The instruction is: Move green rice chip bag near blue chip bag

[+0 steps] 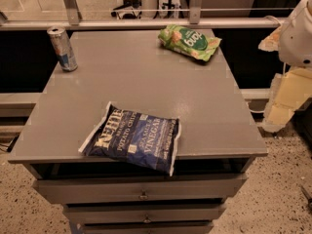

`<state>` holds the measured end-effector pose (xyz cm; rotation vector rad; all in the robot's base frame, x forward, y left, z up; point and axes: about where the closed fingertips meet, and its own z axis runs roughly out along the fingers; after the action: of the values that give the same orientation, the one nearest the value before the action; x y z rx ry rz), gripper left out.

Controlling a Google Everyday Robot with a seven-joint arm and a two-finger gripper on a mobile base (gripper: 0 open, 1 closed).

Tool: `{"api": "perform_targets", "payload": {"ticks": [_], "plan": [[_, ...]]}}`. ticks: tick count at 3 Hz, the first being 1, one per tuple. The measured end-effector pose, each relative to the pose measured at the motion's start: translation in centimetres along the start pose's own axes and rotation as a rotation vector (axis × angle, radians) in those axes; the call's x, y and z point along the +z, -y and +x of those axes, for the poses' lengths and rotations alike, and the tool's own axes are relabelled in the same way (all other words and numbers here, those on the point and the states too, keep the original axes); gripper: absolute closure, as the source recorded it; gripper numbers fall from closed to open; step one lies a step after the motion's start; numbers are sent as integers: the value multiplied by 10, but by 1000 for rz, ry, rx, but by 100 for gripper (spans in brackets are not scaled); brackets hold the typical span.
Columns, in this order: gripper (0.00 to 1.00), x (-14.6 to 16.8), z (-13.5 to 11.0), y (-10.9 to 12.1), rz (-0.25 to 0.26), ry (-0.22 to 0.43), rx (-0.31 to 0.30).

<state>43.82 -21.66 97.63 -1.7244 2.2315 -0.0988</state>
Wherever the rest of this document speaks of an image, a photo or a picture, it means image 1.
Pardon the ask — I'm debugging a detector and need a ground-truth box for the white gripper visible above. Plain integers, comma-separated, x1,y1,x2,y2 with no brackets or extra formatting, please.
258,0,312,133

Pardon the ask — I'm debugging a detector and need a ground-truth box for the green rice chip bag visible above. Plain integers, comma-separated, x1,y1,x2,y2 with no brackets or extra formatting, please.
158,24,221,61

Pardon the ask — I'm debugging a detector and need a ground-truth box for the blue kettle chip bag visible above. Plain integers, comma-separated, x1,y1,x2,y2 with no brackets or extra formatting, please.
79,102,181,176

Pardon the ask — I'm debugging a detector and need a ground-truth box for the grey drawer cabinet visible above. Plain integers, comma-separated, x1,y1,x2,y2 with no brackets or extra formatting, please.
7,28,269,234

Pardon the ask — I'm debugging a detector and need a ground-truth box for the middle grey drawer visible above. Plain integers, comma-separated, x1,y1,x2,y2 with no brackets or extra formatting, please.
63,203,225,224

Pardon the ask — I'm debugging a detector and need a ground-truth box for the grey drawer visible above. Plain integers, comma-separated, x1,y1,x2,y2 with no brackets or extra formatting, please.
82,221,214,234
33,174,247,204
63,203,225,224

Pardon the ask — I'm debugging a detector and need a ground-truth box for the black office chair base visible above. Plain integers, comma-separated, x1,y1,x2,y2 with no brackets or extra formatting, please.
111,0,141,20

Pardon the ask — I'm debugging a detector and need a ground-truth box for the bottom grey drawer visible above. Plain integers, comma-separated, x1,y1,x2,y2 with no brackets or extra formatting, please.
82,221,214,234

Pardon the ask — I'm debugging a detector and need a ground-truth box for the top grey drawer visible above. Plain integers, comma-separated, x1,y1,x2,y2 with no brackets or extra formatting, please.
33,174,247,204

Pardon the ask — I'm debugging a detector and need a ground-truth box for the silver blue energy drink can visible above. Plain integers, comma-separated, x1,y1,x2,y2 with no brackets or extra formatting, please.
47,26,78,72

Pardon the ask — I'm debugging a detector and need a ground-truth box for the white cable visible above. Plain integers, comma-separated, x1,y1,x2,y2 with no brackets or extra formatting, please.
247,100,271,115

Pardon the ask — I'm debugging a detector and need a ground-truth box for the metal railing frame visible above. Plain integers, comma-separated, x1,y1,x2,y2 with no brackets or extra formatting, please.
0,0,285,30

